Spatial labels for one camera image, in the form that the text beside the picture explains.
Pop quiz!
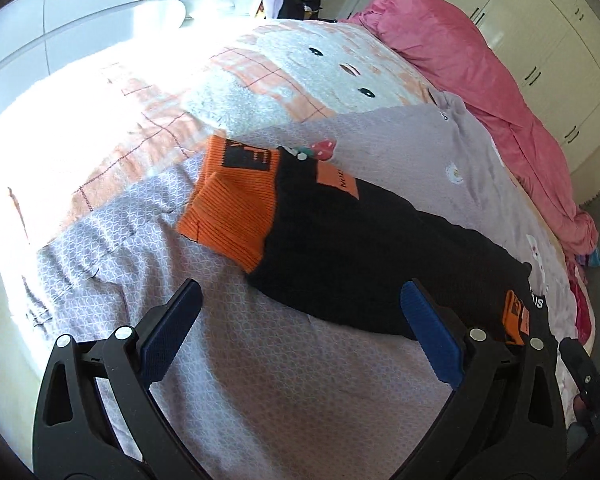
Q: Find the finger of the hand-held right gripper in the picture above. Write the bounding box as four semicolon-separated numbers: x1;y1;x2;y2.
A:
559;337;600;431

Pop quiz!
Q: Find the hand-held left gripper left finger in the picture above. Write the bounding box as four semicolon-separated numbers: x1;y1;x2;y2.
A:
32;280;203;480

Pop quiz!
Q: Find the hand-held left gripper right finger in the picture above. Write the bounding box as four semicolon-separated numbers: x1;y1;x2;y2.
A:
400;280;568;480

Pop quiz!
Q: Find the black and orange sweater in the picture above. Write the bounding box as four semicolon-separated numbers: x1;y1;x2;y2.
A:
176;135;548;346

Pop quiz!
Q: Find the grey patterned blanket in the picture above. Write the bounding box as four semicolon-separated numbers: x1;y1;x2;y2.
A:
25;91;581;480

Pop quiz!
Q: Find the cat print bedsheet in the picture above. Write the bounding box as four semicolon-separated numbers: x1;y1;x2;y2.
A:
0;19;431;311

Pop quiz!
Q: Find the pink duvet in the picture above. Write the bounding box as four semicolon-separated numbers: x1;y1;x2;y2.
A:
347;0;598;256

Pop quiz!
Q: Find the white headboard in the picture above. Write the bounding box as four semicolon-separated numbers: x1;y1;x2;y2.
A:
0;0;191;96

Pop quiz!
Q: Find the white wardrobe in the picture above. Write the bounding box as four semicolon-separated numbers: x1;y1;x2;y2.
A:
440;0;600;171

